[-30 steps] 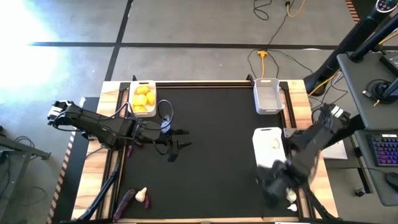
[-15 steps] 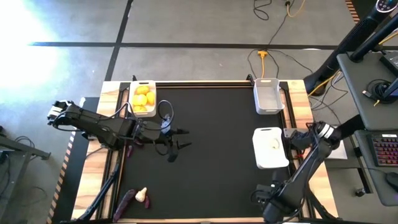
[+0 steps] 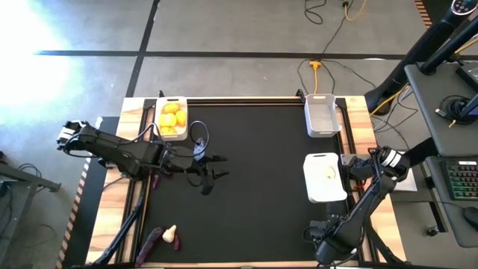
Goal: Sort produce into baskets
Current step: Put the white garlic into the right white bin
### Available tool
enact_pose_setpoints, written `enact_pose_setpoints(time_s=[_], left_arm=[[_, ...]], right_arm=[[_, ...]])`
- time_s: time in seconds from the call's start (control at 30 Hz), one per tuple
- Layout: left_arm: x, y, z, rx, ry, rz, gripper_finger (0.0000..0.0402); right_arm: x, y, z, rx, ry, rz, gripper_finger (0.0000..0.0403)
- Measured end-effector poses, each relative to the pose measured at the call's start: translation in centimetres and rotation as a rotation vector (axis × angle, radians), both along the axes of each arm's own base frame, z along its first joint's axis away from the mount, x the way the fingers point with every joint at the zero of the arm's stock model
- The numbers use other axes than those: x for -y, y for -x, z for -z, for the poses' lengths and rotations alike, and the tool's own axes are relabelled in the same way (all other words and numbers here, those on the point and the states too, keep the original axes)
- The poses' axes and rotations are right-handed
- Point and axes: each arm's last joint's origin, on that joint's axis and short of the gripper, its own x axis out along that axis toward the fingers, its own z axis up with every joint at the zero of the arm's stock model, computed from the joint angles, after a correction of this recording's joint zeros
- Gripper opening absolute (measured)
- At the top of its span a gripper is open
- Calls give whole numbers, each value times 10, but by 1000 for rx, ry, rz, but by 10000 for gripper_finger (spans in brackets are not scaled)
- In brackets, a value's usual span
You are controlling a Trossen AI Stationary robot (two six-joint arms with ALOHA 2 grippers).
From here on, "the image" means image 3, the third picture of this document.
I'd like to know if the black frame strut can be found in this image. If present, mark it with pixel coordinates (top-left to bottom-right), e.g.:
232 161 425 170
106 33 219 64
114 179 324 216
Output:
91 194 147 267
367 223 406 266

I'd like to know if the long black floor cable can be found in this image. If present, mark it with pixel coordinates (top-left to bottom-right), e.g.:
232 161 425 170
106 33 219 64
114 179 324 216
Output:
321 1 354 55

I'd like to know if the looped black floor cable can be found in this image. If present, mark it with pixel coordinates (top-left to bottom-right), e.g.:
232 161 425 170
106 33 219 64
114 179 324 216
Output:
303 0 329 25

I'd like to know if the white paper sheet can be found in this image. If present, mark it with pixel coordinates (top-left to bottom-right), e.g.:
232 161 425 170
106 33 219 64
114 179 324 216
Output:
394 164 418 192

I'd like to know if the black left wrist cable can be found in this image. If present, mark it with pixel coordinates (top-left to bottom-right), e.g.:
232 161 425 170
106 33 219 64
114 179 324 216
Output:
187 120 211 158

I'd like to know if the coiled black cable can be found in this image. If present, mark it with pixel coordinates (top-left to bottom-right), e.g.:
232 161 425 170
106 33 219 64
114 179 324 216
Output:
435 95 472 126

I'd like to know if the black desk leg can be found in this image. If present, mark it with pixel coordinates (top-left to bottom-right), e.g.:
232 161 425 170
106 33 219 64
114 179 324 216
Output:
405 137 436 167

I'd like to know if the black monitor pole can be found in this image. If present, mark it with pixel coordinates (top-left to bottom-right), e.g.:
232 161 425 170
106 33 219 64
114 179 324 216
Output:
420 14 478 75

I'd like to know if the grey desk top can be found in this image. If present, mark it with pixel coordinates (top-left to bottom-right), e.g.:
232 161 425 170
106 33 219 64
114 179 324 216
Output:
404 61 478 158

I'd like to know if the black tower fan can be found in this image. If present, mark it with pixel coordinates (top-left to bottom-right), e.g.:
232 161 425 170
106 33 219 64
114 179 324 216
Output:
364 0 478 115

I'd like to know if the grey metal stand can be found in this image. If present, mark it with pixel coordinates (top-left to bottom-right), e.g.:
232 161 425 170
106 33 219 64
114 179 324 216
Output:
0 162 63 269

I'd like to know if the flat black desk device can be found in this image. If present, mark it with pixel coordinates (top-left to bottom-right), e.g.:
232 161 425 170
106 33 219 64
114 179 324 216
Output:
455 61 478 93

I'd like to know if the white plastic basket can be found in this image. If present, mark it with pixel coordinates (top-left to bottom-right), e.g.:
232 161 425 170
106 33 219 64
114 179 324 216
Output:
302 152 348 204
304 93 343 138
153 96 189 142

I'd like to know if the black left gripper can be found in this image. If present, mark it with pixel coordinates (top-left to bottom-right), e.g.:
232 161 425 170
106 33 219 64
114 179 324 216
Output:
164 147 229 180

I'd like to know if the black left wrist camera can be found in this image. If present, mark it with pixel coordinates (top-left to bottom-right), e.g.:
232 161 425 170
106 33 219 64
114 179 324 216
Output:
192 137 207 162

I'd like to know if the yellow extension cord plug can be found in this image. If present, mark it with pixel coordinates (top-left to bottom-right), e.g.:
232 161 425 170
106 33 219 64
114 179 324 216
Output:
308 60 323 95

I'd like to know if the long purple sweet potato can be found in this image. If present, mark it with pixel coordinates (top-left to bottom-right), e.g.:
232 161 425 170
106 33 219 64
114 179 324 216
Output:
134 226 164 268

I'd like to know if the curved black floor cable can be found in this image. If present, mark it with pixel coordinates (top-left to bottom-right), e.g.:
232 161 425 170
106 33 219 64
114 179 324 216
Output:
297 58 377 95

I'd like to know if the yellow floor cable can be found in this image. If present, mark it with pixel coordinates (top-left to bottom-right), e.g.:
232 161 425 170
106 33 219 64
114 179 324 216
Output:
343 0 369 22

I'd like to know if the grey keyboard desk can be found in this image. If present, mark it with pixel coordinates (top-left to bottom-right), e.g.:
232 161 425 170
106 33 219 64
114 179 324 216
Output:
425 155 478 250

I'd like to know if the black computer mouse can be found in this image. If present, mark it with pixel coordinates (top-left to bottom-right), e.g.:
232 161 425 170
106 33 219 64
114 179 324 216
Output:
462 205 478 232

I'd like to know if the yellow cable by fan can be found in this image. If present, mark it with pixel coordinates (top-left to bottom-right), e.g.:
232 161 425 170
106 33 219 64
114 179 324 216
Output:
369 84 412 117

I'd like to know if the backlit black keyboard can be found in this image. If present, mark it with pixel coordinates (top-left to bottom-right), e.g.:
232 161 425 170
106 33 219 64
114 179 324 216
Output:
440 160 478 202

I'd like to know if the black aluminium table frame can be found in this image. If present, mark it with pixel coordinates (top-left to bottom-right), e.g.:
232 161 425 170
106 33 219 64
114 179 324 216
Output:
117 96 374 268

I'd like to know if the black table mat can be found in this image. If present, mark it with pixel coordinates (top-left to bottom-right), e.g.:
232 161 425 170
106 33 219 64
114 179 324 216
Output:
143 99 359 262

